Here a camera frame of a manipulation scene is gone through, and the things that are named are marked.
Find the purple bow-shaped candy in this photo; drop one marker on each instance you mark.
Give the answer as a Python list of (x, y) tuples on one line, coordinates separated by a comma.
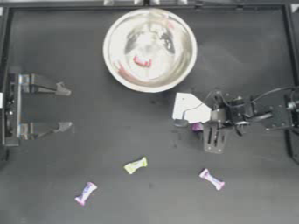
[(197, 126)]

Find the pink candy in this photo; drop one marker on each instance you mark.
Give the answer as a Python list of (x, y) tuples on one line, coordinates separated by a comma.
[(211, 179)]

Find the purple blue-print candy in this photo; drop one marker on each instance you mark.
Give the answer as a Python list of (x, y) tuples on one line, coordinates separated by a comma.
[(86, 193)]

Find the green candy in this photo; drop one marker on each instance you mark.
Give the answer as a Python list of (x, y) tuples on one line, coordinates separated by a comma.
[(135, 165)]

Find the red candy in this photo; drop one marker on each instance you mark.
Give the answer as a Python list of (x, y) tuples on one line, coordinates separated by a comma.
[(142, 61)]

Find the steel bowl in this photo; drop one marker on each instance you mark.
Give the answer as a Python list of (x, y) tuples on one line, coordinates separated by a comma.
[(150, 38)]

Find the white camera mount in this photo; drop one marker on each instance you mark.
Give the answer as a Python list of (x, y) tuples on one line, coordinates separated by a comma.
[(189, 105)]

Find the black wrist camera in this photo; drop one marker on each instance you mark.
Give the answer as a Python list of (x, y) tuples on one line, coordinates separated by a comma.
[(181, 122)]

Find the black table frame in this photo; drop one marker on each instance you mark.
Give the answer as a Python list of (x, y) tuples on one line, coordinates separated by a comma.
[(78, 6)]

